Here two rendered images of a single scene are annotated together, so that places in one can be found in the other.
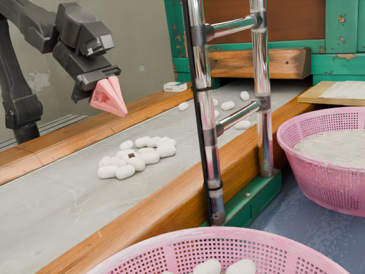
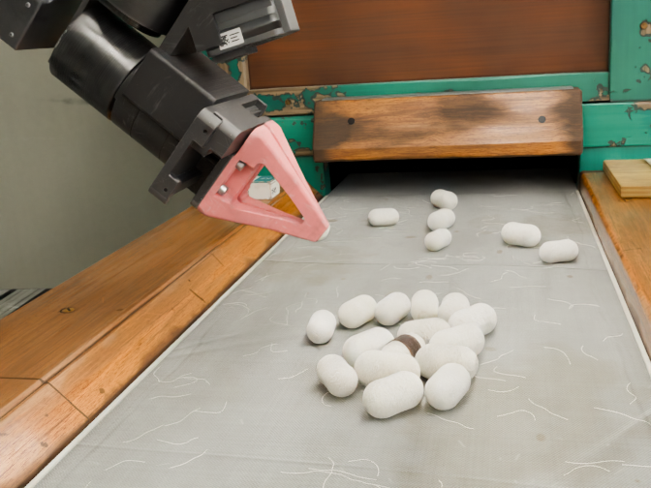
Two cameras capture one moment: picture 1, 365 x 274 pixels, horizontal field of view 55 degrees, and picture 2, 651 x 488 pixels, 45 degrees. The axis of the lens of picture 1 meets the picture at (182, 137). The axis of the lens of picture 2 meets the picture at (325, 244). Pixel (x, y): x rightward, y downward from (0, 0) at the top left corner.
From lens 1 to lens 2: 41 cm
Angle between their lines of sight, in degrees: 27
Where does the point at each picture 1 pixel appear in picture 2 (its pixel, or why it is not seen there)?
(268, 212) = not seen: outside the picture
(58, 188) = (269, 474)
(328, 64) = (616, 124)
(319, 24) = (591, 40)
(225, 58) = (376, 115)
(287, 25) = (518, 41)
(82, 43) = (204, 13)
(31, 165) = (54, 422)
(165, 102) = not seen: hidden behind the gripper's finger
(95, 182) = (372, 433)
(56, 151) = (102, 369)
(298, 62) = (569, 117)
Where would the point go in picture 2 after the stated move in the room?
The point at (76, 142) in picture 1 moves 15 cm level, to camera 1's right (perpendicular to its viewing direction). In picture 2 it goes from (137, 336) to (337, 289)
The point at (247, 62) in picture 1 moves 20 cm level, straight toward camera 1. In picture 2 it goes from (439, 121) to (536, 140)
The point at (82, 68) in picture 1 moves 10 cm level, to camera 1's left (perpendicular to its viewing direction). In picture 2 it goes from (204, 91) to (31, 108)
